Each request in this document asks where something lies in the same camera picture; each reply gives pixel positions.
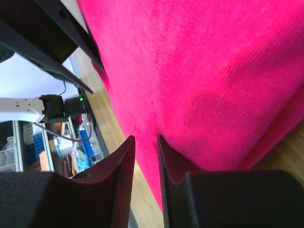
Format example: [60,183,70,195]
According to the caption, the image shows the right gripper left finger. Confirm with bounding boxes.
[0,136,135,228]

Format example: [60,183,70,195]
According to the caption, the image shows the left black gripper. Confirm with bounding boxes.
[0,0,105,93]

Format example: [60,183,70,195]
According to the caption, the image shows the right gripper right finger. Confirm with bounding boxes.
[158,136,304,228]

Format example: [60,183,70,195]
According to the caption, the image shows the pink t shirt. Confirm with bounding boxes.
[78,0,304,204]

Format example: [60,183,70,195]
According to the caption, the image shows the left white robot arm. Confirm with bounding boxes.
[0,0,104,123]

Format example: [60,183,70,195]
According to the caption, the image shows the blue storage bins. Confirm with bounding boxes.
[23,124,93,170]

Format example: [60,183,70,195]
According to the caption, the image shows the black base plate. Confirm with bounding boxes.
[77,87,97,131]

